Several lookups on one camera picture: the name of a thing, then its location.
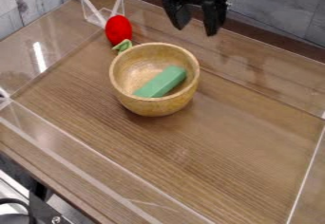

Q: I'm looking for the red felt strawberry toy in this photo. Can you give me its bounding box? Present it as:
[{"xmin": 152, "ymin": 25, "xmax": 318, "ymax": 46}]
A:
[{"xmin": 104, "ymin": 15, "xmax": 134, "ymax": 53}]

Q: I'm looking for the clear acrylic triangular bracket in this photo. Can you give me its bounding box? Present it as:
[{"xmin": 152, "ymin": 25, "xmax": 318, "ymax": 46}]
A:
[{"xmin": 80, "ymin": 0, "xmax": 124, "ymax": 28}]

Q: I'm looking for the clear acrylic tray enclosure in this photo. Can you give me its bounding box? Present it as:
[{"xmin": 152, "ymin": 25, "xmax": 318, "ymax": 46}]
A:
[{"xmin": 0, "ymin": 0, "xmax": 325, "ymax": 224}]

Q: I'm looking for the green rectangular block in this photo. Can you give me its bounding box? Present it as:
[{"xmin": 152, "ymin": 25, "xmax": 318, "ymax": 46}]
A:
[{"xmin": 132, "ymin": 65, "xmax": 187, "ymax": 98}]

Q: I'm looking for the brown wooden bowl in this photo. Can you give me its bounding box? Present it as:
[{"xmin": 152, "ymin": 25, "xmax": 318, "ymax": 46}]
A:
[{"xmin": 110, "ymin": 42, "xmax": 201, "ymax": 117}]

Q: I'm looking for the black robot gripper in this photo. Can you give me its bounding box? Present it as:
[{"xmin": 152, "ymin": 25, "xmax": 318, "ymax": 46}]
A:
[{"xmin": 162, "ymin": 0, "xmax": 229, "ymax": 36}]

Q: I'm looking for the black cable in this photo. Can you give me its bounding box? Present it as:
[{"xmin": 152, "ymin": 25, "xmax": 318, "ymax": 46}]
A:
[{"xmin": 0, "ymin": 197, "xmax": 37, "ymax": 224}]

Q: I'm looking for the black metal bracket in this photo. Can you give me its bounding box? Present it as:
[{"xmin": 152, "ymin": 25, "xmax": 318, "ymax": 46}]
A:
[{"xmin": 29, "ymin": 193, "xmax": 72, "ymax": 224}]

